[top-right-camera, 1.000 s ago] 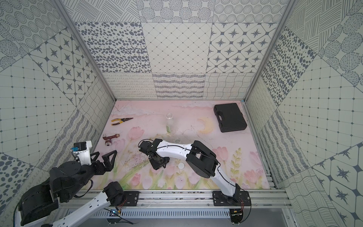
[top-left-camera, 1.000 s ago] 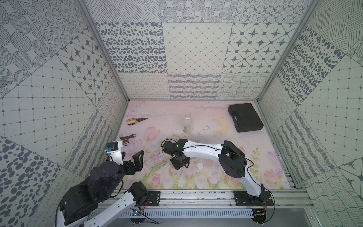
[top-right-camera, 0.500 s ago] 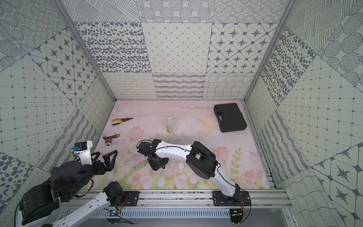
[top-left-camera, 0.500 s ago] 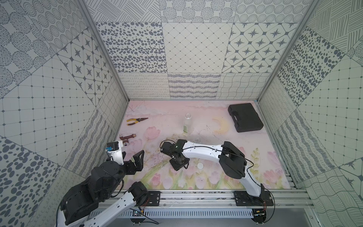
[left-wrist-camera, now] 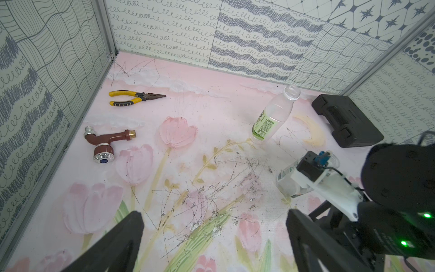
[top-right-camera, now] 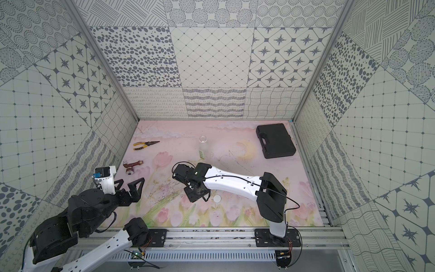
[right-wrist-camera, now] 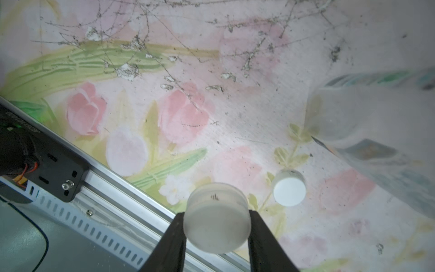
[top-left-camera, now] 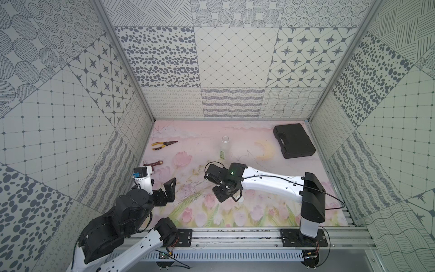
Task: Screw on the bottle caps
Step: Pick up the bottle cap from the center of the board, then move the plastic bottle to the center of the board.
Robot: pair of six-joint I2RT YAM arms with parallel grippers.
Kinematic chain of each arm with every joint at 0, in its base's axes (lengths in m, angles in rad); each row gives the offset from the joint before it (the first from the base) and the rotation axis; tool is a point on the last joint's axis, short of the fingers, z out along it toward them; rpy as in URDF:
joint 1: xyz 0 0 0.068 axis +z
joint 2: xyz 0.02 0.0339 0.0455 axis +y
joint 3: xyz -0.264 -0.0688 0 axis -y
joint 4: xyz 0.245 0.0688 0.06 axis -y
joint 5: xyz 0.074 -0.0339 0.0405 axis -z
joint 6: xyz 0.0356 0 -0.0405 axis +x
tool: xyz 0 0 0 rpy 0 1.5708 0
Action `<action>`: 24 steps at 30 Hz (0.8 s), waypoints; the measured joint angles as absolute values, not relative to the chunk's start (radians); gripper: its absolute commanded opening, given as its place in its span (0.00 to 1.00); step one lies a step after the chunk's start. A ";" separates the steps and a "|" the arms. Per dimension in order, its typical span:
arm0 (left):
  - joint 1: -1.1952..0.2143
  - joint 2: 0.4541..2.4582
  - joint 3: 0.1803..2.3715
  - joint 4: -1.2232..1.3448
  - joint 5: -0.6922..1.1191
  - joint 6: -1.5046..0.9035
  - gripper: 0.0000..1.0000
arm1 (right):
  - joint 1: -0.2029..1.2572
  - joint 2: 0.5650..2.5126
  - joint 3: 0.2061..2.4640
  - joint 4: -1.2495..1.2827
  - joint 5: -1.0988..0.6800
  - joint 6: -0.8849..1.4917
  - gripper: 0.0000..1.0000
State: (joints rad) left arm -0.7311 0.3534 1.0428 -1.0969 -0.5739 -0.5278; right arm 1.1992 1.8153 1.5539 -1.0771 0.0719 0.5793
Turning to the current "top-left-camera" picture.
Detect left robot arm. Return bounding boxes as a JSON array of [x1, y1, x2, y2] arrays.
[[67, 178, 177, 272]]

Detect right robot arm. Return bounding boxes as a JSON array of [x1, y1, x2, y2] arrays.
[[204, 162, 326, 239]]

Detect tall clear plastic bottle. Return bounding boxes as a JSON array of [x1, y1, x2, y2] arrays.
[[219, 136, 230, 162]]

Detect floral pink table mat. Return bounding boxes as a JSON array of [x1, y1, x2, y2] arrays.
[[142, 121, 348, 227]]

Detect left controller board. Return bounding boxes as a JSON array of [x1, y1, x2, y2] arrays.
[[156, 251, 174, 269]]

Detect controller board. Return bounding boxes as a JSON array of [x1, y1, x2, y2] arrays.
[[156, 251, 174, 269], [301, 250, 319, 268]]

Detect black plastic tool case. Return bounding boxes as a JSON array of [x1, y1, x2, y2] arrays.
[[273, 124, 316, 159]]

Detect right controller board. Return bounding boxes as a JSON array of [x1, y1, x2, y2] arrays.
[[301, 250, 319, 268]]

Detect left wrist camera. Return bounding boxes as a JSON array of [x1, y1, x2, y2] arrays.
[[132, 165, 153, 195]]

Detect yellow handled pliers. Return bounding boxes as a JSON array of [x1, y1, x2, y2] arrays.
[[151, 141, 177, 151]]

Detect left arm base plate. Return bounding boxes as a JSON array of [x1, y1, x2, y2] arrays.
[[170, 228, 193, 248]]

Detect white slotted cable duct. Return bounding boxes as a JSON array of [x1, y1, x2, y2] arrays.
[[106, 250, 305, 262]]

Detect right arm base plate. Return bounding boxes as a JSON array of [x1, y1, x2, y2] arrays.
[[279, 228, 329, 248]]

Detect aluminium mounting rail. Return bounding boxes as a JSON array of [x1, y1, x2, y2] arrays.
[[96, 226, 376, 251]]

